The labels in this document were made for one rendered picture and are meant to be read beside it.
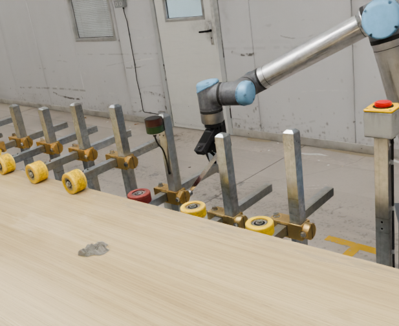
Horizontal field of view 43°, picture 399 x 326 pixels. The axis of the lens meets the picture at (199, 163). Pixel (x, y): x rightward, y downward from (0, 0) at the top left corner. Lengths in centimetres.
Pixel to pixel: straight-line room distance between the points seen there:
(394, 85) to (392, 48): 11
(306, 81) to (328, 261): 340
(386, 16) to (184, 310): 105
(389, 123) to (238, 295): 53
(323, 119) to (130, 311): 360
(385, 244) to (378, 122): 34
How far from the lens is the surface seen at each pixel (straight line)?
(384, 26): 167
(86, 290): 128
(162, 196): 181
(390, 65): 170
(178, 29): 545
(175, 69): 561
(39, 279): 139
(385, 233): 139
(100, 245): 142
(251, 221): 144
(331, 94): 446
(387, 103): 127
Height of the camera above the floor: 156
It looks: 20 degrees down
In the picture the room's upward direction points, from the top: 8 degrees counter-clockwise
